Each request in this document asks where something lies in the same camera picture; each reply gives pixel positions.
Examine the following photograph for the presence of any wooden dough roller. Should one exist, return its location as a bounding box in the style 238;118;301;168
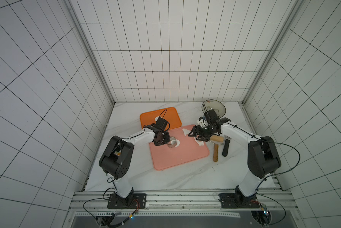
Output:
210;135;224;162

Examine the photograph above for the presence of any white dough trim strip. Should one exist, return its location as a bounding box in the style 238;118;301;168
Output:
182;128;204;146

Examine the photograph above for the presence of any small round metal cutter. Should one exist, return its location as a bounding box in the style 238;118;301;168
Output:
167;136;176;148

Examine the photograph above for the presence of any pink silicone mat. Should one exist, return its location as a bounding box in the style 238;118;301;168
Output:
149;124;209;171

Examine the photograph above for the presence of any black handled metal scraper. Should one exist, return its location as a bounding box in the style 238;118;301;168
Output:
222;138;230;157

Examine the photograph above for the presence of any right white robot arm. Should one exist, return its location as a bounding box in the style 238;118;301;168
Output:
188;109;281;198

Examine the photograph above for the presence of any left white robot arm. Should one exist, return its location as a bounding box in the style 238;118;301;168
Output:
99;117;171;199

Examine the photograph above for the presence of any orange silicone mat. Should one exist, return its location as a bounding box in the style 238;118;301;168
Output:
140;107;182;130

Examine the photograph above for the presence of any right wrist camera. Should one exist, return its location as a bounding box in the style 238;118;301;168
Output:
197;116;209;128

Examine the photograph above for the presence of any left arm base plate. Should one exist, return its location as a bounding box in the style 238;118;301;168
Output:
107;193;147;209

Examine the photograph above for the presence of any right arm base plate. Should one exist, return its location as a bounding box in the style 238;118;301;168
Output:
218;193;260;209

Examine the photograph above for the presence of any aluminium mounting rail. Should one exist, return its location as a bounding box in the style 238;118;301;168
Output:
64;189;305;228

